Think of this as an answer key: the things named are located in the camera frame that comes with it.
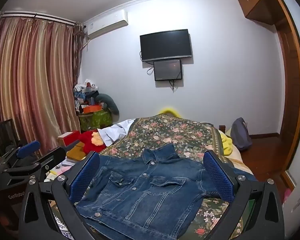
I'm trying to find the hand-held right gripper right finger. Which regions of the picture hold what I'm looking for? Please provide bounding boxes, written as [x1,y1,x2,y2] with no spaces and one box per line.
[203,151,285,240]

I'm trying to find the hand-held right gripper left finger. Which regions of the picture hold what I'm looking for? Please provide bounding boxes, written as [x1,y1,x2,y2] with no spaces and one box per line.
[18,151,108,240]

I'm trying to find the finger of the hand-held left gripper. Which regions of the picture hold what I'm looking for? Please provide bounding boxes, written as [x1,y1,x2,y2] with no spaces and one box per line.
[27,146,67,183]
[0,141,40,167]

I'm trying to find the blue denim jeans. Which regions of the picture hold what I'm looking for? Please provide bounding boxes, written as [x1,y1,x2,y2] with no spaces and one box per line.
[75,144,255,240]

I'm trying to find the brown wooden box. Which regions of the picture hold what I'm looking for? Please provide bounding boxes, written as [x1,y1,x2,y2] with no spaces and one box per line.
[66,145,87,161]

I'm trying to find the red box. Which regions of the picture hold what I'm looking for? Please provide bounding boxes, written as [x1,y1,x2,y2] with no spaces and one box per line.
[57,130,80,146]

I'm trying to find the pale yellow bed sheet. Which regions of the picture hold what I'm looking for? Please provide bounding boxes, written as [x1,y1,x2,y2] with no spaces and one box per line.
[225,127,255,175]

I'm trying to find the black framed panel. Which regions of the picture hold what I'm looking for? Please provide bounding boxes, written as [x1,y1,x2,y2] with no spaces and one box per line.
[0,119,17,155]

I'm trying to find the red plush toy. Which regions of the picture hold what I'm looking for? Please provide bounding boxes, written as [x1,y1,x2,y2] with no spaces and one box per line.
[79,130,107,155]

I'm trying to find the yellow blanket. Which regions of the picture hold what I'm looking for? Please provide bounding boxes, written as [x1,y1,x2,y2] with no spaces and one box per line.
[219,129,234,155]

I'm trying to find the grey backpack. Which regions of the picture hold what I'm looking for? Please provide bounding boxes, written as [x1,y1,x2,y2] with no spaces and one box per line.
[231,117,252,151]

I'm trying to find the green patterned box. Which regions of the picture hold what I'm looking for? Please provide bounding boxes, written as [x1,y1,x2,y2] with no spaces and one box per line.
[79,109,113,132]

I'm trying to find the white shirt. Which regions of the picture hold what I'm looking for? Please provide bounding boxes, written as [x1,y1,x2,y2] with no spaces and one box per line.
[98,119,135,147]

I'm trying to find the orange box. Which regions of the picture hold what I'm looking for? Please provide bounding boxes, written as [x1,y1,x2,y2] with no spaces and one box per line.
[82,105,103,114]

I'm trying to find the floral bedspread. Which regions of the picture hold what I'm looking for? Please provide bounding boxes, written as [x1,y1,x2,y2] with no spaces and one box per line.
[100,114,255,240]

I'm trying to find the pile of clutter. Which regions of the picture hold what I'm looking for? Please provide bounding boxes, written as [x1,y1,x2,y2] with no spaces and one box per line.
[73,79,100,110]

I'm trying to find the striped pink curtain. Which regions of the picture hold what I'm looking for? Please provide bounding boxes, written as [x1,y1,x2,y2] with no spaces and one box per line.
[0,12,84,150]

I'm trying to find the grey neck pillow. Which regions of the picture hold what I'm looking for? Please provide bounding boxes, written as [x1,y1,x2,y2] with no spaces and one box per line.
[96,94,120,117]

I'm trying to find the yellow plastic object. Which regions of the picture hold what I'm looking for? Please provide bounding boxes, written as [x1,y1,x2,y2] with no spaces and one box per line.
[159,107,182,118]

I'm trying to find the brown wooden door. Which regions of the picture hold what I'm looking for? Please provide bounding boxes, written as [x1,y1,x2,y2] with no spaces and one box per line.
[272,0,300,190]

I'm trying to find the white air conditioner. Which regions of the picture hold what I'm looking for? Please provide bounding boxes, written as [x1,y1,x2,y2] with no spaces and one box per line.
[84,9,129,40]

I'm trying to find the small black wall monitor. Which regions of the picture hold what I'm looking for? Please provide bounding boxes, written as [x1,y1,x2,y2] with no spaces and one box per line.
[153,59,183,81]

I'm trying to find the white curtain rail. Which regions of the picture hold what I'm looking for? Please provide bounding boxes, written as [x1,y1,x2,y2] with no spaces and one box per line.
[0,10,77,26]

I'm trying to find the black wall television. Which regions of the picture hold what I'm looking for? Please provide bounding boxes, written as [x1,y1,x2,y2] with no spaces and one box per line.
[139,29,192,62]

